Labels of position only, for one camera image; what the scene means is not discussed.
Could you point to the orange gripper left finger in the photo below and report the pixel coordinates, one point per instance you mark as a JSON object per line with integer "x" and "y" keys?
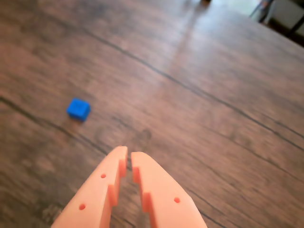
{"x": 95, "y": 194}

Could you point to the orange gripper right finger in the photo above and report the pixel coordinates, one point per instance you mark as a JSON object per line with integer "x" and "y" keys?
{"x": 164, "y": 202}

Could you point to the small blue cube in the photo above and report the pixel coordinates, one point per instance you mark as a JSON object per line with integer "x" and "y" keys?
{"x": 78, "y": 109}

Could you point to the pale furniture with dark frame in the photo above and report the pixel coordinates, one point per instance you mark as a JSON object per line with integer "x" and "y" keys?
{"x": 282, "y": 14}

